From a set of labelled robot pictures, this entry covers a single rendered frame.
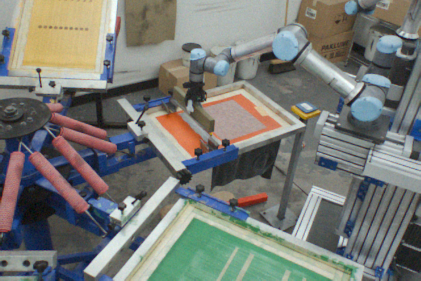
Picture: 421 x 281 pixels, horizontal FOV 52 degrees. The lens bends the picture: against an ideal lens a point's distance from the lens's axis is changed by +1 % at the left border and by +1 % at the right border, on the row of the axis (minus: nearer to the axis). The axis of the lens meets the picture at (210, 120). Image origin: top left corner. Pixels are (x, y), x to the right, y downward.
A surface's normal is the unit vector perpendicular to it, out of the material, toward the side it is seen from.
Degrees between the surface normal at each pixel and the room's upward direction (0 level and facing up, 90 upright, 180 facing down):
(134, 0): 88
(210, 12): 90
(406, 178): 90
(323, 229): 0
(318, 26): 90
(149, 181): 0
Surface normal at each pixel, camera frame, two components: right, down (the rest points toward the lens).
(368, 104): -0.33, 0.55
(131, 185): 0.07, -0.83
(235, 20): 0.54, 0.51
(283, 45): -0.54, 0.39
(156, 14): 0.09, 0.55
